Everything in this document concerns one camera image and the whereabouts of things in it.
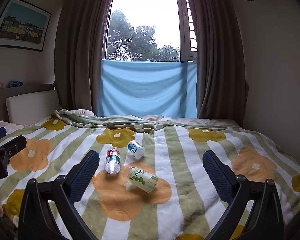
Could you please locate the white cup with green label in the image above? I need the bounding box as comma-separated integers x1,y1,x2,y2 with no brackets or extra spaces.
124,166,158,193

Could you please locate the white cup with blue label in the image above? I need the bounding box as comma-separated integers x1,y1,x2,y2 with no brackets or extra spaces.
127,140,146,161

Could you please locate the framed town picture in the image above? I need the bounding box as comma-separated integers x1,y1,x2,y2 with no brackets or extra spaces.
0,0,52,53

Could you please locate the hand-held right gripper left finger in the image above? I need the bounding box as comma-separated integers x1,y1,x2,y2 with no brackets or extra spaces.
18,150,100,240

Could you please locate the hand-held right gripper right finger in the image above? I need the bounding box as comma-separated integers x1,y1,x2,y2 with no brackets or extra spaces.
202,150,285,240

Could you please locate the brown headboard shelf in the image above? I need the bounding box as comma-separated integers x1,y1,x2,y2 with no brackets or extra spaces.
0,83,57,124

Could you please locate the white headboard cushion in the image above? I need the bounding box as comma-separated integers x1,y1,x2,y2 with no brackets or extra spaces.
6,89,61,123

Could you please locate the window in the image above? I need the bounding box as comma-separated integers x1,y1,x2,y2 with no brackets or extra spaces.
102,0,198,63

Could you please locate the striped floral blanket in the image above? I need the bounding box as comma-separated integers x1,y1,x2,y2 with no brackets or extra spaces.
0,109,300,240

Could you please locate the light blue cloth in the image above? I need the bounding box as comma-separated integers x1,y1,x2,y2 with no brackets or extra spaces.
97,59,198,118

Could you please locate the brown curtain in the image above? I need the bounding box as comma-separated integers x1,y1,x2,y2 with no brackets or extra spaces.
54,0,115,117
186,0,247,127

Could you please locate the clear cup with red label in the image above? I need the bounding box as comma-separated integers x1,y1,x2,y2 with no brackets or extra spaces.
104,146,122,175

